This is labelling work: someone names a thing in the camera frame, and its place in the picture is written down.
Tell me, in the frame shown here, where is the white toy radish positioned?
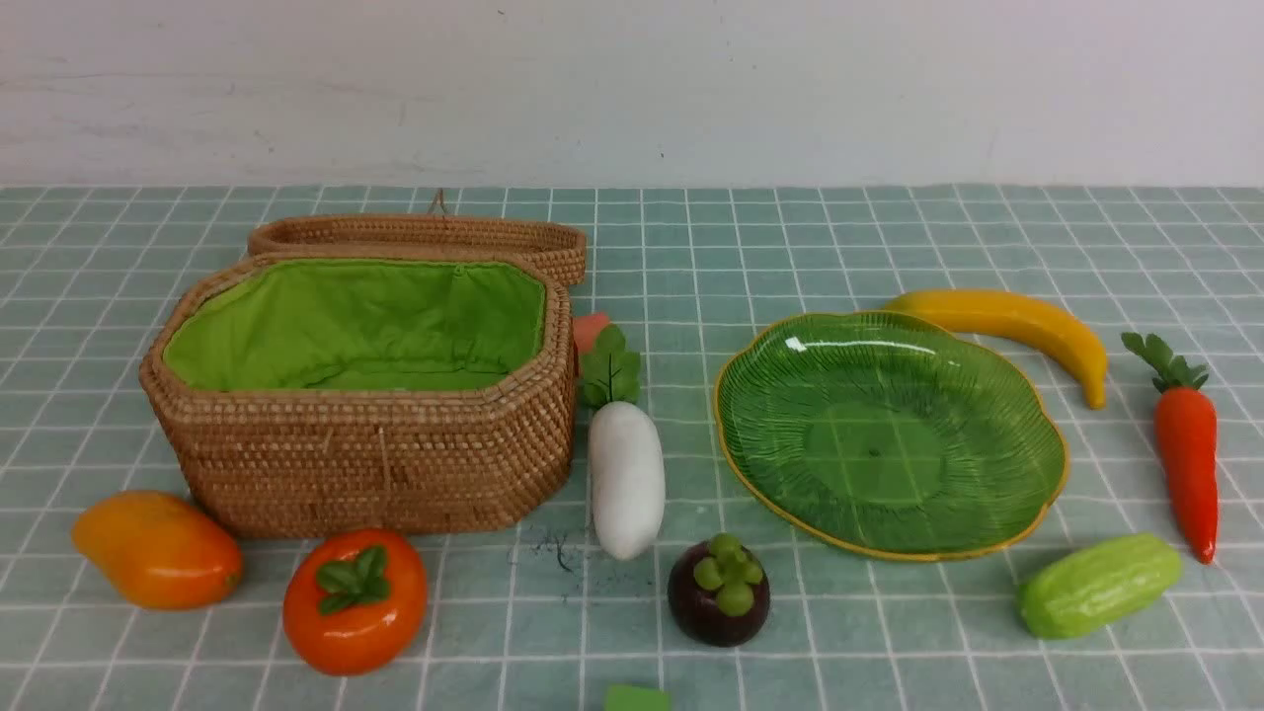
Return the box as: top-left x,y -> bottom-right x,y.
581,324 -> 667,560

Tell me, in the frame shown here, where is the purple toy mangosteen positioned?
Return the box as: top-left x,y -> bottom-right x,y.
667,533 -> 771,648

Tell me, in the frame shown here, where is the yellow toy banana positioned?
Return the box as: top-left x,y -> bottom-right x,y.
882,288 -> 1109,410

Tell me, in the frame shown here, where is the orange toy persimmon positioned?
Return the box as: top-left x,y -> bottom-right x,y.
281,529 -> 428,676

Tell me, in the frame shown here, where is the green toy cucumber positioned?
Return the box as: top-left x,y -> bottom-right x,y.
1016,533 -> 1183,640

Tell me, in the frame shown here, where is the orange yellow toy mango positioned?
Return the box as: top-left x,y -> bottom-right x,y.
71,490 -> 244,610

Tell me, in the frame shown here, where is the orange toy carrot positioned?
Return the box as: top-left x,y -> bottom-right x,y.
1121,331 -> 1220,566

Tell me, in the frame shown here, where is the salmon foam block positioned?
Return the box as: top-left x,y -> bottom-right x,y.
573,311 -> 612,356

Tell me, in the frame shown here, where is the woven wicker basket lid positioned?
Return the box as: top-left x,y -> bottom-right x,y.
246,191 -> 586,286

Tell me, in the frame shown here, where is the green glass leaf plate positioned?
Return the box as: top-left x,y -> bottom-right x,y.
713,310 -> 1071,562

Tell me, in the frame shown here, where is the green foam block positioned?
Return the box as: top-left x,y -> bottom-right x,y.
603,684 -> 672,711

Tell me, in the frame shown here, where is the woven wicker basket green lining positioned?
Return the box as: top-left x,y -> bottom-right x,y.
139,248 -> 576,536

